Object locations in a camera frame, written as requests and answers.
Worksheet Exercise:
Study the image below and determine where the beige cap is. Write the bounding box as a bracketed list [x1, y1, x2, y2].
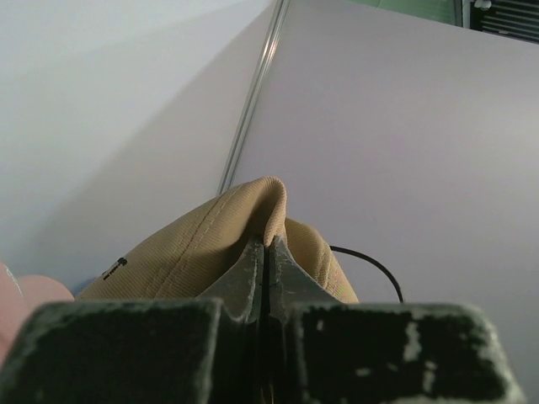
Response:
[78, 177, 358, 303]

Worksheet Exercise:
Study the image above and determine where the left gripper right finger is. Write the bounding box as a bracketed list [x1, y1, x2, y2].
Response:
[265, 238, 526, 403]

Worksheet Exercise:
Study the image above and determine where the right black camera cable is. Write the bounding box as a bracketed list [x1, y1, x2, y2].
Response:
[328, 245, 405, 304]

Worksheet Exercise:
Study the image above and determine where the pink baseball cap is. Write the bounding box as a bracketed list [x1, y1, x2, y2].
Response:
[0, 263, 74, 364]

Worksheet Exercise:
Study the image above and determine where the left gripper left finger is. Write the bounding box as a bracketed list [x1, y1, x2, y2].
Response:
[1, 237, 264, 403]

